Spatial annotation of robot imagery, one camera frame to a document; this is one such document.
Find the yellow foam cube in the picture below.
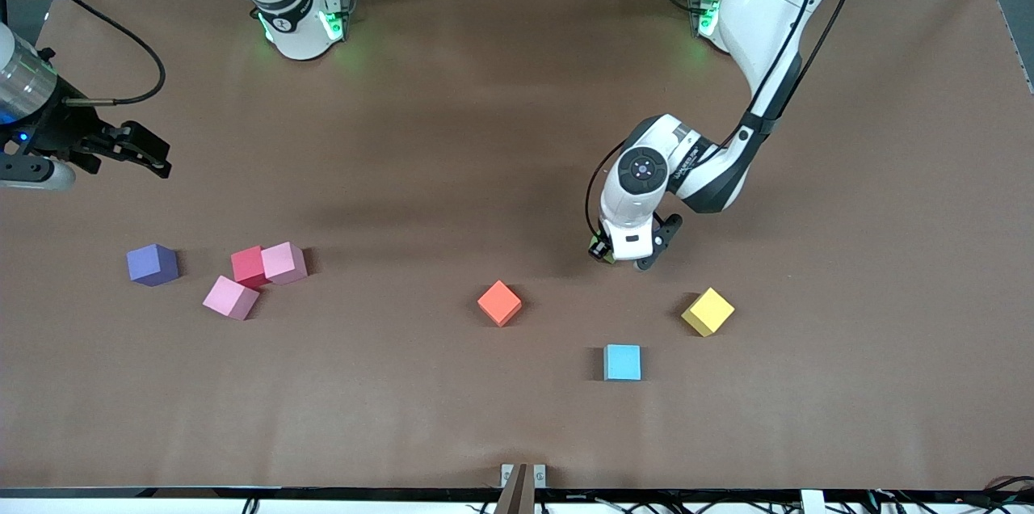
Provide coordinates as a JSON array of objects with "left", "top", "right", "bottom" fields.
[{"left": 681, "top": 287, "right": 736, "bottom": 338}]

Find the light blue foam cube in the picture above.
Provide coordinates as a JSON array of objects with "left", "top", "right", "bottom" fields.
[{"left": 603, "top": 344, "right": 642, "bottom": 382}]

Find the red foam cube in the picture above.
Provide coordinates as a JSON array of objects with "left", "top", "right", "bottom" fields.
[{"left": 230, "top": 246, "right": 269, "bottom": 290}]

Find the pink foam cube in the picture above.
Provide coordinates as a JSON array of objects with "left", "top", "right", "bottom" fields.
[
  {"left": 202, "top": 276, "right": 261, "bottom": 322},
  {"left": 260, "top": 241, "right": 309, "bottom": 285}
]

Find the purple foam cube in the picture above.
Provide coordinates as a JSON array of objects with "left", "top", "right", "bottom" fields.
[{"left": 126, "top": 243, "right": 180, "bottom": 288}]

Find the orange foam cube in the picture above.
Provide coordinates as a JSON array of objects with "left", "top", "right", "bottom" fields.
[{"left": 477, "top": 280, "right": 523, "bottom": 328}]

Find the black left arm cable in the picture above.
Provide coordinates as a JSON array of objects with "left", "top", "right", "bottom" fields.
[{"left": 586, "top": 0, "right": 865, "bottom": 244}]

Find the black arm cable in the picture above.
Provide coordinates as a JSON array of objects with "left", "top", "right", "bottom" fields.
[
  {"left": 586, "top": 0, "right": 865, "bottom": 244},
  {"left": 53, "top": 0, "right": 167, "bottom": 105}
]

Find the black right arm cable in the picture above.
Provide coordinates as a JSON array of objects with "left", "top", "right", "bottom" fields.
[{"left": 53, "top": 0, "right": 167, "bottom": 105}]

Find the aluminium frame bracket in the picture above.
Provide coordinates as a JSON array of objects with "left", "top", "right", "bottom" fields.
[{"left": 499, "top": 462, "right": 548, "bottom": 514}]

